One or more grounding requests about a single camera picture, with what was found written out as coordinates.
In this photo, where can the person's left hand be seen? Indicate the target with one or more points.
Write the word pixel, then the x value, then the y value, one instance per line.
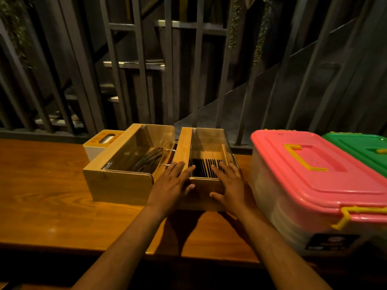
pixel 164 193

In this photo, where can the person's right hand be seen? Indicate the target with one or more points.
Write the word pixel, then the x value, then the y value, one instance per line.
pixel 235 193

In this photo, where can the person's right thumb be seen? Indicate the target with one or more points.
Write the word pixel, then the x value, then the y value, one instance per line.
pixel 217 197

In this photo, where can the person's left thumb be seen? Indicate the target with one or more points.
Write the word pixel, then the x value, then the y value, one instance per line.
pixel 188 189

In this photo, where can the person's right middle finger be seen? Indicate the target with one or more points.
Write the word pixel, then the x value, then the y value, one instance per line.
pixel 226 172

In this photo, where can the person's right little finger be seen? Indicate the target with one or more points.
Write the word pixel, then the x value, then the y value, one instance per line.
pixel 241 178

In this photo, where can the person's left little finger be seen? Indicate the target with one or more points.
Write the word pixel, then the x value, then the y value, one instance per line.
pixel 160 177

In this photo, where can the person's left middle finger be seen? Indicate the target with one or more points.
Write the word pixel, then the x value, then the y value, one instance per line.
pixel 177 170

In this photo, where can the wooden chopstick box clear lid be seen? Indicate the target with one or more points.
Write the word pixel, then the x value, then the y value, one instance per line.
pixel 201 193

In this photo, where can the person's left forearm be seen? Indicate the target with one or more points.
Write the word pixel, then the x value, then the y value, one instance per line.
pixel 121 253

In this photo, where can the person's right forearm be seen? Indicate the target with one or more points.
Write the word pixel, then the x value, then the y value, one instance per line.
pixel 278 253

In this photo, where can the pile of metal cutlery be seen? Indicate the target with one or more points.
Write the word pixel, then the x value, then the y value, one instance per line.
pixel 148 161

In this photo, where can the row of black chopsticks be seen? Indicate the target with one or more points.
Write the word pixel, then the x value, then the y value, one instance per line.
pixel 201 169

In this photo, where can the wooden cutlery box clear lid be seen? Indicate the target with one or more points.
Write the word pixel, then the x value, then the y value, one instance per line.
pixel 118 184

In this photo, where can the clear container with pink lid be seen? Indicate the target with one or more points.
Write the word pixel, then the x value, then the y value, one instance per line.
pixel 308 184

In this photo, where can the white tissue box wooden top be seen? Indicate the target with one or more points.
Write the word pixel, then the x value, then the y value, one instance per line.
pixel 96 144

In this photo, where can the wooden staircase steps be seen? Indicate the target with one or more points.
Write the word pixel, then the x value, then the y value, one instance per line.
pixel 133 64

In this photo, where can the grey metal railing bars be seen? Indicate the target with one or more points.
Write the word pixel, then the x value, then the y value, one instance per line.
pixel 139 57

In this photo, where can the clear container with green lid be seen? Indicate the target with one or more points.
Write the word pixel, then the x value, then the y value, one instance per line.
pixel 359 149

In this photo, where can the hanging green plant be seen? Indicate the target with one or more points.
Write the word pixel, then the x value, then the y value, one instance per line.
pixel 262 30
pixel 13 24
pixel 234 24

